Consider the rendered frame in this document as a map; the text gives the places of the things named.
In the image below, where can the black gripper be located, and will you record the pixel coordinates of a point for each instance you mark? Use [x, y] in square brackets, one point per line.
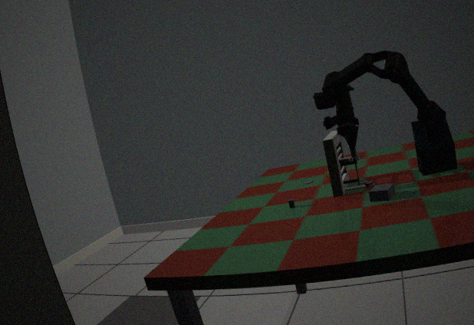
[348, 128]

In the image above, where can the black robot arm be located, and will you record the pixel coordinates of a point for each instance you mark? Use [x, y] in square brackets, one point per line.
[336, 91]

